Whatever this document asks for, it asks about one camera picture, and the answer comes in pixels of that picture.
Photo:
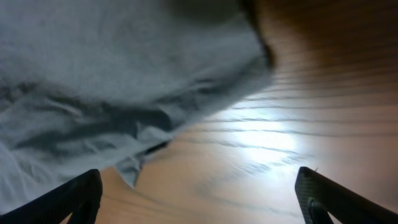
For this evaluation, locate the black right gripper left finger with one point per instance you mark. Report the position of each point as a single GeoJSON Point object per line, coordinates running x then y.
{"type": "Point", "coordinates": [78, 199]}

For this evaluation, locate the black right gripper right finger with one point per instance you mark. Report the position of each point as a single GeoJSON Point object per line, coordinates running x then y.
{"type": "Point", "coordinates": [321, 198]}

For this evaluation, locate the grey shorts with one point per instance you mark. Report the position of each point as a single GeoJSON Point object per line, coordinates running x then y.
{"type": "Point", "coordinates": [91, 84]}

